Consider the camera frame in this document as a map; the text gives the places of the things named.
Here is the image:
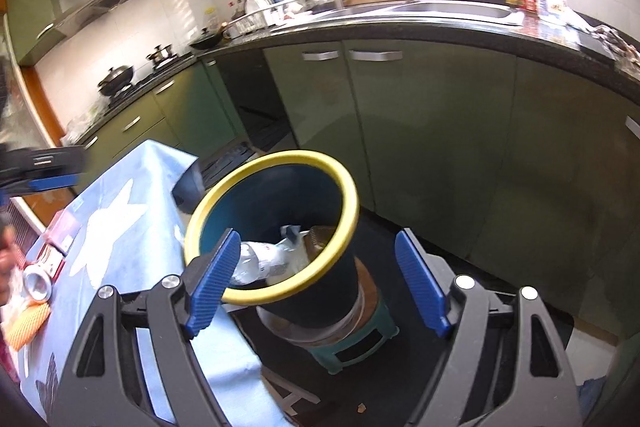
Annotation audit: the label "white dish rack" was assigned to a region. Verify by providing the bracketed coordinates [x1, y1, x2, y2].
[223, 2, 311, 38]

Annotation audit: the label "black built-in appliance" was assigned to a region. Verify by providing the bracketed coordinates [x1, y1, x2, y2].
[202, 52, 296, 150]

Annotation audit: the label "green door cabinet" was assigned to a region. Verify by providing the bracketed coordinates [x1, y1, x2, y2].
[262, 37, 640, 358]

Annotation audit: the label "red white packet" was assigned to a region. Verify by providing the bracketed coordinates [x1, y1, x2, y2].
[37, 244, 66, 280]

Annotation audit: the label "steel sink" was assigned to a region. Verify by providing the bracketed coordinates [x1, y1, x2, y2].
[280, 0, 526, 28]

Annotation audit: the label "striped floor mat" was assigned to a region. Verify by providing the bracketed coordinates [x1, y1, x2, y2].
[200, 142, 266, 188]

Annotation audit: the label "brown plastic tray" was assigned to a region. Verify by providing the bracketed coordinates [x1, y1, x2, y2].
[305, 227, 338, 268]

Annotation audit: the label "clear plastic bags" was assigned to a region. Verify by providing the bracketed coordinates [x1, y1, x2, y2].
[62, 107, 108, 142]

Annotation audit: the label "white printed plastic wrapper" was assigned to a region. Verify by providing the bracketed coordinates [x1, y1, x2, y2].
[280, 224, 312, 254]

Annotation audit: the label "pink small box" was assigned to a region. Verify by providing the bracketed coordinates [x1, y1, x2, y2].
[47, 211, 81, 255]

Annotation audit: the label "black gas stove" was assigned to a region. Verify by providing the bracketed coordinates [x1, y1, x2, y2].
[100, 52, 196, 102]

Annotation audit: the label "blue star tablecloth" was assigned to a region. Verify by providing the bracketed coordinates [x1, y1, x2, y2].
[17, 139, 296, 427]

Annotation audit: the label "orange foam net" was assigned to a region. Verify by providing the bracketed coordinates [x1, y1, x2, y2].
[7, 299, 51, 350]

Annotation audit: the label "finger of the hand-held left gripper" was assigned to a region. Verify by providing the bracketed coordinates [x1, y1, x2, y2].
[60, 146, 87, 174]
[0, 174, 82, 196]

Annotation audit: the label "black stone countertop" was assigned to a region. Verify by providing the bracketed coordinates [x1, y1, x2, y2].
[60, 14, 640, 148]

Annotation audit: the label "small steel pot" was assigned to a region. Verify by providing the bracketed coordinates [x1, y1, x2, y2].
[146, 44, 177, 68]

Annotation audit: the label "lidded black wok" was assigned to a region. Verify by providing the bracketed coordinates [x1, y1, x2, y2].
[97, 64, 137, 96]

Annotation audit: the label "black wok wooden handle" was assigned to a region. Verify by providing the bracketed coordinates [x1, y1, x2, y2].
[189, 27, 224, 51]

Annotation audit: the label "clear plastic bottle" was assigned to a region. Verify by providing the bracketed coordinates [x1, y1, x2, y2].
[230, 241, 311, 288]

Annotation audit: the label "person's left hand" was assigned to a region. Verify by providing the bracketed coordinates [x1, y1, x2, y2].
[0, 247, 16, 305]

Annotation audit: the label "clear round basin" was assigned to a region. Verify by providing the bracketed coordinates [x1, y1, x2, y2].
[257, 257, 381, 349]

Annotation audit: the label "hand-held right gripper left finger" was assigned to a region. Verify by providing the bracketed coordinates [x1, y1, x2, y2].
[52, 228, 241, 427]

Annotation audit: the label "green drawer cabinet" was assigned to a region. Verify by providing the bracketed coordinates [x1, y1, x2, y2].
[75, 62, 236, 178]

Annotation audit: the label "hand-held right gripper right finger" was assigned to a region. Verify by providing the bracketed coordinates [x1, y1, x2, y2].
[395, 229, 583, 427]

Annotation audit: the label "red soda can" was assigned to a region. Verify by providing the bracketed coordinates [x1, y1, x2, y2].
[22, 263, 55, 303]

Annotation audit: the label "yellow rim trash bin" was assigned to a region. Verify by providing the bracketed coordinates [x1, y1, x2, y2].
[184, 150, 361, 329]

